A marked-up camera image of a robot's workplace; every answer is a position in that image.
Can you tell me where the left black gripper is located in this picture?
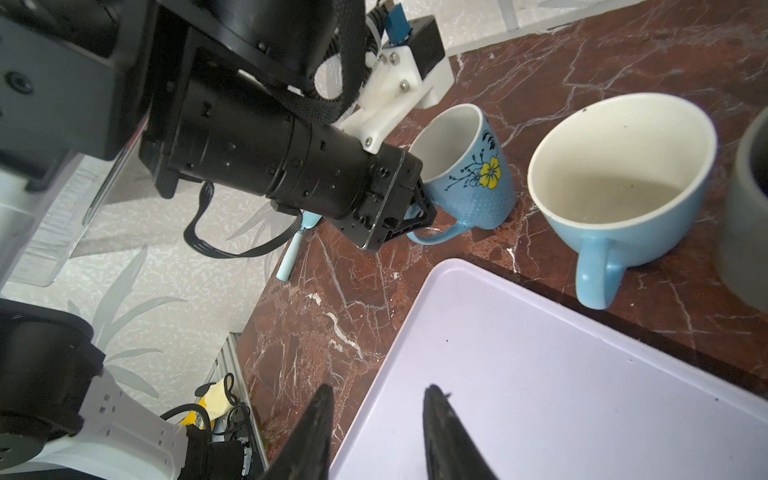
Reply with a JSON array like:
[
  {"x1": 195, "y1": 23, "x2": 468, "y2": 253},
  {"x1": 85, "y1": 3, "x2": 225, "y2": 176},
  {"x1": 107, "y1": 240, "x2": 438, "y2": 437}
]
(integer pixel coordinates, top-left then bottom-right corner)
[{"x1": 139, "y1": 50, "x2": 437, "y2": 251}]

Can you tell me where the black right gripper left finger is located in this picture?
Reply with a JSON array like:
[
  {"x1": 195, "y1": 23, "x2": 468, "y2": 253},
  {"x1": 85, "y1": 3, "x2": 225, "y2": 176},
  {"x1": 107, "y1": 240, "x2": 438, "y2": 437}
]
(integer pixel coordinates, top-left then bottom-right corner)
[{"x1": 260, "y1": 384, "x2": 334, "y2": 480}]

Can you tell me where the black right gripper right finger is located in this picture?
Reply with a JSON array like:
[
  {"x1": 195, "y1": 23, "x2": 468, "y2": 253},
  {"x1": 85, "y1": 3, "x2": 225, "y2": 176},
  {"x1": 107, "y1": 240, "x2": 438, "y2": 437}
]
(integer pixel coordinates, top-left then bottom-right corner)
[{"x1": 422, "y1": 385, "x2": 497, "y2": 480}]

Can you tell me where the teal blue mug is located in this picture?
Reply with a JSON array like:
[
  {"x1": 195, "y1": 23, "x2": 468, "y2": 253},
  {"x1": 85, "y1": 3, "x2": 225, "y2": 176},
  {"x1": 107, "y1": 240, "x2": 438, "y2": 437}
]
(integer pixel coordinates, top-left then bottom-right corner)
[{"x1": 408, "y1": 103, "x2": 517, "y2": 246}]

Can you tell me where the light blue mug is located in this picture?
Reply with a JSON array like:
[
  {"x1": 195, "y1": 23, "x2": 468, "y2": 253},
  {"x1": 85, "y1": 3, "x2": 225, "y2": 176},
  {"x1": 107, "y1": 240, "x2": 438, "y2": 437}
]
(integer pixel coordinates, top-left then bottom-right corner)
[{"x1": 527, "y1": 93, "x2": 718, "y2": 310}]

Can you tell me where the grey ceramic mug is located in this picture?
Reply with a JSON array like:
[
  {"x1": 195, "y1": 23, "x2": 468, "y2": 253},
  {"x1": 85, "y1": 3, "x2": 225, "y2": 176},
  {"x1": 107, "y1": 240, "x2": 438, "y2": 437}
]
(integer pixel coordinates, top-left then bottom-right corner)
[{"x1": 715, "y1": 111, "x2": 767, "y2": 312}]

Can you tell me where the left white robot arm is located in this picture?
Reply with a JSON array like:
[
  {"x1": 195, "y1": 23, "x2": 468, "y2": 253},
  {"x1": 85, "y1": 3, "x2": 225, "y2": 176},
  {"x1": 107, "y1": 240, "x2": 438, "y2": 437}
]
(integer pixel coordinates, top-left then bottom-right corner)
[{"x1": 1, "y1": 1, "x2": 450, "y2": 479}]

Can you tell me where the lavender plastic tray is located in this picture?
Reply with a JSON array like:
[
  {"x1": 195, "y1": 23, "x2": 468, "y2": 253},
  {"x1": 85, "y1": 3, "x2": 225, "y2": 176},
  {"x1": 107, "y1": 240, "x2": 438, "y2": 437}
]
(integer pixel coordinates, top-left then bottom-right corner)
[{"x1": 330, "y1": 259, "x2": 767, "y2": 479}]

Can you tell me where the light blue toy shovel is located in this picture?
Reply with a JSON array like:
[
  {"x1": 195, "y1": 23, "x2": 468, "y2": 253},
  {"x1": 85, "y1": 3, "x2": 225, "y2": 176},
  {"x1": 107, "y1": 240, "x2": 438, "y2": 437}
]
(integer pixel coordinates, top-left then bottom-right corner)
[{"x1": 276, "y1": 211, "x2": 322, "y2": 282}]

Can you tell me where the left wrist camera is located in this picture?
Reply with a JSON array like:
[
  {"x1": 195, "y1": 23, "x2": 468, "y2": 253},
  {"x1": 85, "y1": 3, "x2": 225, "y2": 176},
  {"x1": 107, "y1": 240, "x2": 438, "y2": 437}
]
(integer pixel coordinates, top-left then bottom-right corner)
[{"x1": 337, "y1": 1, "x2": 454, "y2": 154}]

